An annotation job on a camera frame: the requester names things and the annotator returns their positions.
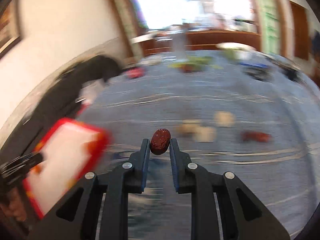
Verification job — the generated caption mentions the white plastic bags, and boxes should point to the white plastic bags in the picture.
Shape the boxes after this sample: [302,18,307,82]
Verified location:
[77,79,105,105]

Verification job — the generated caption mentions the green leafy vegetable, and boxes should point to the green leafy vegetable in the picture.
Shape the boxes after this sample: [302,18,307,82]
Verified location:
[169,56,223,73]

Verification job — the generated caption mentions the beige ginger piece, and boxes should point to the beige ginger piece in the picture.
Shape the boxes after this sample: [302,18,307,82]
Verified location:
[214,111,235,127]

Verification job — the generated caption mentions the blue pen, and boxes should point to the blue pen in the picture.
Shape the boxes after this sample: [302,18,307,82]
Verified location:
[239,62,269,69]

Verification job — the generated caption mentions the wooden door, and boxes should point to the wooden door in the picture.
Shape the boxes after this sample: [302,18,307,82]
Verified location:
[290,1,309,61]

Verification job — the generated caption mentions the clear glass pitcher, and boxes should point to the clear glass pitcher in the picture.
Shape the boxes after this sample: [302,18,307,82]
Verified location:
[172,32,187,62]

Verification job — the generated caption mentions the wooden counter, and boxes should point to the wooden counter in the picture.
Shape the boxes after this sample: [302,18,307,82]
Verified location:
[131,30,261,56]

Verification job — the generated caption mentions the black scissors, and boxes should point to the black scissors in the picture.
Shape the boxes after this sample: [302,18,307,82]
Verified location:
[244,66,272,82]

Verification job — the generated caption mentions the red white tray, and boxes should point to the red white tray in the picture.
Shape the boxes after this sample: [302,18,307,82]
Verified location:
[23,118,112,219]

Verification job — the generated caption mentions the left hand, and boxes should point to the left hand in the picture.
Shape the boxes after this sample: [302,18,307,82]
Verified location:
[1,187,27,222]

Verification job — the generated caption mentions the white bowl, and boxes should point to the white bowl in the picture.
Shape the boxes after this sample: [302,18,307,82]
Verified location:
[216,42,256,61]

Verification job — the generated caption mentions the black leather sofa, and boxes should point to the black leather sofa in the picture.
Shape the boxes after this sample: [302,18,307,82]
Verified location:
[0,55,126,240]

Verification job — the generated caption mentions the blue plaid tablecloth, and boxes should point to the blue plaid tablecloth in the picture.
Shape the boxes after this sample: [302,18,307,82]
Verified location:
[79,50,319,238]

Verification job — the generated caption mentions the dark red date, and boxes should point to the dark red date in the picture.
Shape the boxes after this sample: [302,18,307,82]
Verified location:
[241,131,271,142]

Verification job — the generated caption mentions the framed picture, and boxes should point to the framed picture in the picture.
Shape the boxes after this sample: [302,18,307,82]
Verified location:
[0,0,22,59]

